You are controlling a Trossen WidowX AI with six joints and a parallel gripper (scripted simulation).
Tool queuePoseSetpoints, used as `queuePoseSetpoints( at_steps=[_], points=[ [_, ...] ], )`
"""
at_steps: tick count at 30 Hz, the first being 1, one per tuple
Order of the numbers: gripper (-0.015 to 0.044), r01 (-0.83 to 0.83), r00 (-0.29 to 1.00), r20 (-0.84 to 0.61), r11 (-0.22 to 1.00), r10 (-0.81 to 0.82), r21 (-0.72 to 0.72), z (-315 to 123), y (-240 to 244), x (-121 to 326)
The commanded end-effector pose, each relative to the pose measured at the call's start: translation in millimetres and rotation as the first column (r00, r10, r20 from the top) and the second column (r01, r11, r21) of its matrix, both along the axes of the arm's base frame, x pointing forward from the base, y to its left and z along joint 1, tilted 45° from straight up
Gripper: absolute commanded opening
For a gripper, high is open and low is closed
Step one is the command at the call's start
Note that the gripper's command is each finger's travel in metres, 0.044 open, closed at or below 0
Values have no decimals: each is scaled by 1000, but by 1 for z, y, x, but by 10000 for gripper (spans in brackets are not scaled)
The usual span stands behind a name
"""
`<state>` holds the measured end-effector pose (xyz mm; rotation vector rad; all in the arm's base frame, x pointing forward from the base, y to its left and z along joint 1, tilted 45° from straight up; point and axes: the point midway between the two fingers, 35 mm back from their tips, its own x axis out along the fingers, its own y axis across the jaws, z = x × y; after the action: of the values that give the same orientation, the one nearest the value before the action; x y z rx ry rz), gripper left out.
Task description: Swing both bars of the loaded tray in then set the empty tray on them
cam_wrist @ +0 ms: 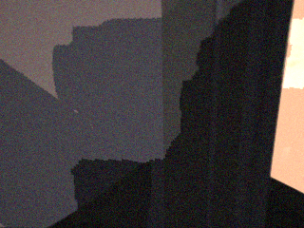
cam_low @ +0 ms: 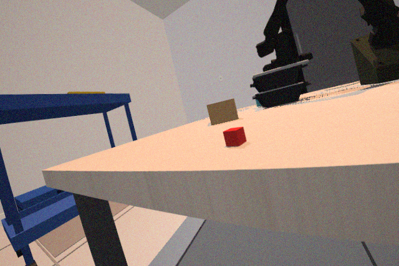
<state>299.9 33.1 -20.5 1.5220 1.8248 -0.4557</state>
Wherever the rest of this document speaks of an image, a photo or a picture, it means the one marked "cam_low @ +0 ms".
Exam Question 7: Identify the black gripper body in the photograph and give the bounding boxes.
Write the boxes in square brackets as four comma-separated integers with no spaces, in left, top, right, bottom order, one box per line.
[263,44,313,72]

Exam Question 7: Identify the yellow rectangular block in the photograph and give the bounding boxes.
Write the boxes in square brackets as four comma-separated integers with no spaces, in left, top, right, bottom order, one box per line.
[207,98,239,125]

